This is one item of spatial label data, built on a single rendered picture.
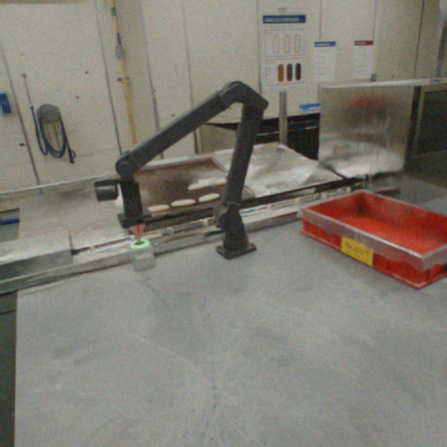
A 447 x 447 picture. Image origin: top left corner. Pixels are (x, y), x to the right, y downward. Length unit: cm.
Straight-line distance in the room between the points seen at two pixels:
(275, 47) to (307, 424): 206
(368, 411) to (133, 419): 41
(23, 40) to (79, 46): 60
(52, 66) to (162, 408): 448
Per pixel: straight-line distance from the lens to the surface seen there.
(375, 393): 74
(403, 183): 155
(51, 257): 117
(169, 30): 478
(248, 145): 105
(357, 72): 668
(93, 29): 493
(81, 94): 485
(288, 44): 239
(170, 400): 72
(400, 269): 105
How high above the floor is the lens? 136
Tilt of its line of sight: 22 degrees down
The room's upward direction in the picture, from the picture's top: 5 degrees counter-clockwise
